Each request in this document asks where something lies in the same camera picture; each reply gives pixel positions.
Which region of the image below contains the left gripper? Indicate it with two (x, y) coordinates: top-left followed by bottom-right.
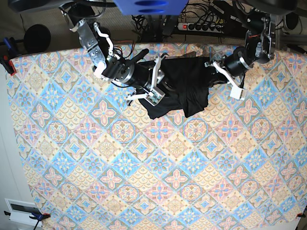
(211, 46), (254, 84)

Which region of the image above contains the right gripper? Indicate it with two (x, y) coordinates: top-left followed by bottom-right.
(103, 57), (173, 92)

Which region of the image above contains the black long-sleeve t-shirt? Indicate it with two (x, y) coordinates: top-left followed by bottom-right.
(139, 57), (227, 119)

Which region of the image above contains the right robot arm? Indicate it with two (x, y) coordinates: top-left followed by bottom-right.
(8, 0), (169, 93)

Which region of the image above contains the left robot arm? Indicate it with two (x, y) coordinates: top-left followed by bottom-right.
(210, 0), (298, 88)

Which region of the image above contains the white power strip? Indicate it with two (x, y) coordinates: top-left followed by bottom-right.
(177, 23), (223, 34)

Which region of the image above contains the white round speaker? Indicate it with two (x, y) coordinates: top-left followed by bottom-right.
(284, 12), (299, 30)

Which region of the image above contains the patterned tablecloth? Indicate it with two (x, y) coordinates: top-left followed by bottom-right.
(6, 49), (307, 230)

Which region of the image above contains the black round stool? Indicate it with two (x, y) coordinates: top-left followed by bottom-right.
(24, 24), (51, 54)

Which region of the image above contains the red black clamp left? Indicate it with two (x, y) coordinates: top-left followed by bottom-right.
(0, 56), (16, 76)

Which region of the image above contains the red clamp bottom right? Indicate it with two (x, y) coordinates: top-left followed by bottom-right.
(296, 213), (306, 218)

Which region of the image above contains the blue clamp bottom left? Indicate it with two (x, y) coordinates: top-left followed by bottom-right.
(3, 210), (50, 230)

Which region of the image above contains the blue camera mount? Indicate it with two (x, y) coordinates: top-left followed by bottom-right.
(113, 0), (188, 16)

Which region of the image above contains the white wall vent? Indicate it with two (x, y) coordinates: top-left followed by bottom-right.
(5, 198), (40, 226)

